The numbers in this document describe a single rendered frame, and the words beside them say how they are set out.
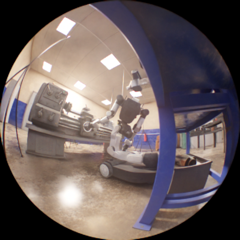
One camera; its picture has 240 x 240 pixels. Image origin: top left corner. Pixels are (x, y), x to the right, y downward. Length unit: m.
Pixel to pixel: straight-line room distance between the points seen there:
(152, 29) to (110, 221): 0.72
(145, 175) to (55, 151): 1.40
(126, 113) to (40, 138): 1.45
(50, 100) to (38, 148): 0.86
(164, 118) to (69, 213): 0.68
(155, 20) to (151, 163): 0.93
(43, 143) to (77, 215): 1.18
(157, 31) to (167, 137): 0.29
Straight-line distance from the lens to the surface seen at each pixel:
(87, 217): 0.56
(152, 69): 0.15
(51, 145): 1.47
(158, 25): 0.19
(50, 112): 1.37
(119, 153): 1.03
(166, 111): 0.28
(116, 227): 0.52
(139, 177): 0.80
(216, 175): 0.75
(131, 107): 0.93
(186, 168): 0.64
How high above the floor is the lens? 0.49
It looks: 16 degrees up
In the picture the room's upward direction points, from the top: 4 degrees clockwise
